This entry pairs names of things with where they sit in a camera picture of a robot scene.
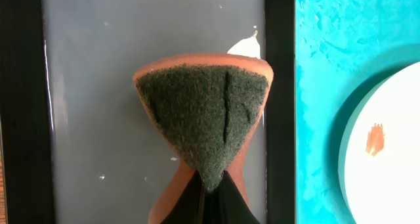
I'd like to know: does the teal plastic tray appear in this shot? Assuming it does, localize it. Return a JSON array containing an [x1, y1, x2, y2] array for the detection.
[[295, 0, 419, 223]]

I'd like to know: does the light blue plate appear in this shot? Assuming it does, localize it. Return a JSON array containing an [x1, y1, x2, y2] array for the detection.
[[338, 63, 419, 224]]

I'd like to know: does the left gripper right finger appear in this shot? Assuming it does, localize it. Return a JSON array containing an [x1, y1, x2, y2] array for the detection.
[[213, 171, 259, 224]]

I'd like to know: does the black water tray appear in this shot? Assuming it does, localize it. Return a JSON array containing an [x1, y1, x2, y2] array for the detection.
[[1, 0, 296, 223]]

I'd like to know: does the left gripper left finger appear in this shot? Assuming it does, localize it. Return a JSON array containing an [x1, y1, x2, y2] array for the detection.
[[161, 171, 205, 224]]

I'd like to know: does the green orange sponge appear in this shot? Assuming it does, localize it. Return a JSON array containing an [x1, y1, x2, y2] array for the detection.
[[133, 53, 274, 224]]

